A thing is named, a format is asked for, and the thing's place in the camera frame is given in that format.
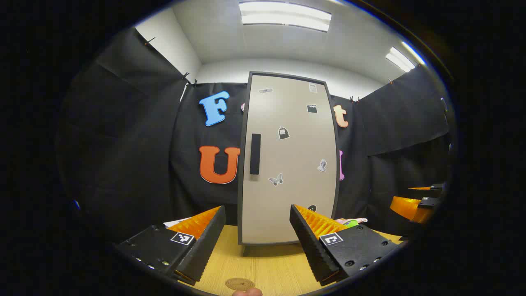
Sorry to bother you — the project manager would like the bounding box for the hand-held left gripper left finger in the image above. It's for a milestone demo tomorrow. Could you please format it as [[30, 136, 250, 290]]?
[[115, 206, 226, 287]]

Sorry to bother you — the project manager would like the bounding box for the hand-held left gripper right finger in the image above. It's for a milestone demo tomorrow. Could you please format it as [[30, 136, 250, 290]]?
[[289, 204, 399, 287]]

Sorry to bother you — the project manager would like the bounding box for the round brown coaster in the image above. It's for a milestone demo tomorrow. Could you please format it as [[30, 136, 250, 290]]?
[[225, 278, 255, 291]]

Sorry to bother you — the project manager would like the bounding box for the grey cabinet door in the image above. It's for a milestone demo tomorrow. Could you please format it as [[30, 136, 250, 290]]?
[[242, 74, 335, 244]]

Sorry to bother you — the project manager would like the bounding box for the dark grey cabinet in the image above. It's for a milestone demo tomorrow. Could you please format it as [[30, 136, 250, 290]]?
[[238, 71, 341, 246]]

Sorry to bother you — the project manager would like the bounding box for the black cabinet door handle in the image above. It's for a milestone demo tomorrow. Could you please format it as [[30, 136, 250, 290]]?
[[249, 133, 262, 175]]

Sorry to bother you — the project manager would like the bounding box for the green and pink plush toy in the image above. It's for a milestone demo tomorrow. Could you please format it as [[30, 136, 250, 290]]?
[[335, 218, 368, 229]]

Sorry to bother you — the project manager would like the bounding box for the black backdrop cloth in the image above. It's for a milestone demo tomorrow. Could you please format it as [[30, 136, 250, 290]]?
[[58, 27, 454, 247]]

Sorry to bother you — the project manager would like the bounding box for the small ceiling light panel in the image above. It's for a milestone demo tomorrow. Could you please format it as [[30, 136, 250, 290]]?
[[385, 46, 416, 73]]

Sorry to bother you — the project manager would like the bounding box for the large ceiling light panel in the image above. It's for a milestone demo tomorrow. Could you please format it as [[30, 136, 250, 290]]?
[[239, 1, 332, 32]]

